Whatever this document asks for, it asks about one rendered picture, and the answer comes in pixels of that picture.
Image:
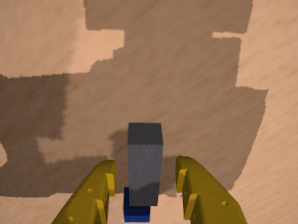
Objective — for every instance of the dark blue cube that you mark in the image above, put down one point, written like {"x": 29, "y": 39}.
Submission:
{"x": 134, "y": 213}

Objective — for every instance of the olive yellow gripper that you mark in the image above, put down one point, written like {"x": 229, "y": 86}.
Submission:
{"x": 205, "y": 200}

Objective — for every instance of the grey rectangular block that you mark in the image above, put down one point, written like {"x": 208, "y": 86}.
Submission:
{"x": 145, "y": 151}

